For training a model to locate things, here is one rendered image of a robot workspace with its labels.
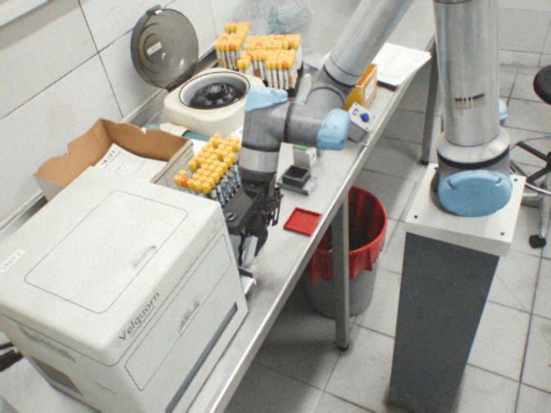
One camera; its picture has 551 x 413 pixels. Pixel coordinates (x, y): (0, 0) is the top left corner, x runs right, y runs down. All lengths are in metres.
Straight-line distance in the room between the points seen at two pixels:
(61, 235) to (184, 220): 0.18
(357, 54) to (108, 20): 0.75
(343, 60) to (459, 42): 0.25
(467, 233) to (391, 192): 1.46
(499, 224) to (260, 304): 0.51
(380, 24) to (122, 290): 0.59
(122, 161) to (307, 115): 0.60
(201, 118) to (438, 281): 0.71
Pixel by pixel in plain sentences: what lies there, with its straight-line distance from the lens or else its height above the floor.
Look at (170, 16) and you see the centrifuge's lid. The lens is 1.52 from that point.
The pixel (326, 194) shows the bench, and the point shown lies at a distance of 1.19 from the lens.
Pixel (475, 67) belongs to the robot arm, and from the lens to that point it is 0.79.
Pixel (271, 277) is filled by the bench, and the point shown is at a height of 0.87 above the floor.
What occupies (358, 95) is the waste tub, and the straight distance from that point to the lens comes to 1.40.
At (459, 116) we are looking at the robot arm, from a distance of 0.83.
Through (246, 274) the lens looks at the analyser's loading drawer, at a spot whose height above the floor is 0.92.
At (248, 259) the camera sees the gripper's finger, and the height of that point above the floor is 0.95.
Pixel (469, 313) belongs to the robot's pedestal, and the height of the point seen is 0.63.
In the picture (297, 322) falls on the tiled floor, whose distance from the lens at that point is 2.01.
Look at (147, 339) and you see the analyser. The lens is 0.72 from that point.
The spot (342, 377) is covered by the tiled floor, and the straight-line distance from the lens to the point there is 1.89.
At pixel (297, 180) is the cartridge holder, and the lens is 1.18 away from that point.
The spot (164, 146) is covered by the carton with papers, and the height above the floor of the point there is 0.98.
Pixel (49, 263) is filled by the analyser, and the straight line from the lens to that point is 0.77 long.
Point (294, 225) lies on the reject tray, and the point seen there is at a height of 0.88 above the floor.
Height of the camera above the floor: 1.68
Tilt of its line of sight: 43 degrees down
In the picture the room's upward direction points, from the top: 8 degrees counter-clockwise
